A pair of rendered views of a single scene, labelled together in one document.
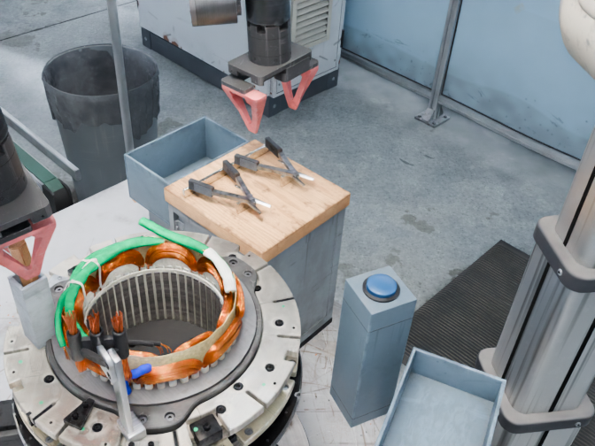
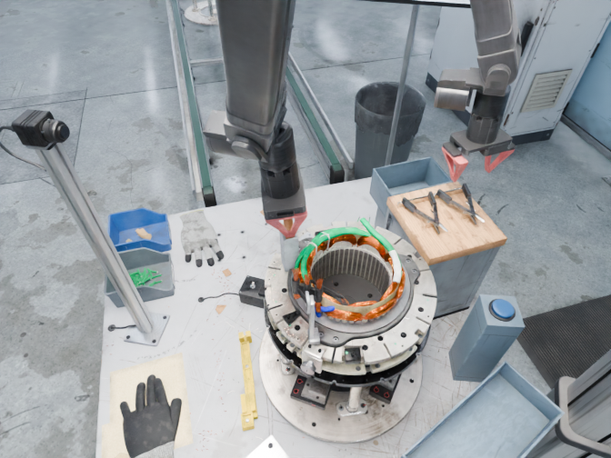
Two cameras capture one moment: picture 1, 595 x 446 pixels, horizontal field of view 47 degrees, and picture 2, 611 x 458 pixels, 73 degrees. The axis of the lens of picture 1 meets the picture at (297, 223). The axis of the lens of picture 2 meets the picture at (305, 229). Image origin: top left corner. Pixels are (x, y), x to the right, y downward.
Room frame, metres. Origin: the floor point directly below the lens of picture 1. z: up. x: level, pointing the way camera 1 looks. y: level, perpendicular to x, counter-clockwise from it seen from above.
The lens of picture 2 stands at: (0.07, -0.03, 1.73)
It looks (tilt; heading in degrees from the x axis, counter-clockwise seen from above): 47 degrees down; 33
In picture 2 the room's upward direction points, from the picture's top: straight up
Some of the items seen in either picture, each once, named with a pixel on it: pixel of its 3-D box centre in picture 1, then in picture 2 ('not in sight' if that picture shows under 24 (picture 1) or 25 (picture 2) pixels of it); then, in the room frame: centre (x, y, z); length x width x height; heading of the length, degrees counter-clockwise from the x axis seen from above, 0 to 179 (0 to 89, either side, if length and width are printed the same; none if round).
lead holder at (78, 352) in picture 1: (99, 343); (307, 289); (0.38, 0.16, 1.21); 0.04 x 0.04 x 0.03; 48
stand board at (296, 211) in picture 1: (258, 196); (444, 220); (0.80, 0.06, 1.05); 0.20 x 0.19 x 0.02; 51
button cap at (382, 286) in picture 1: (382, 285); (503, 308); (0.64, -0.12, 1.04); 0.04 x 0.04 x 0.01
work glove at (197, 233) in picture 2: not in sight; (200, 235); (0.61, 0.70, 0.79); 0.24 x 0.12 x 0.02; 48
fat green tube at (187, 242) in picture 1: (189, 249); (383, 245); (0.57, 0.12, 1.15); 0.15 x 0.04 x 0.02; 48
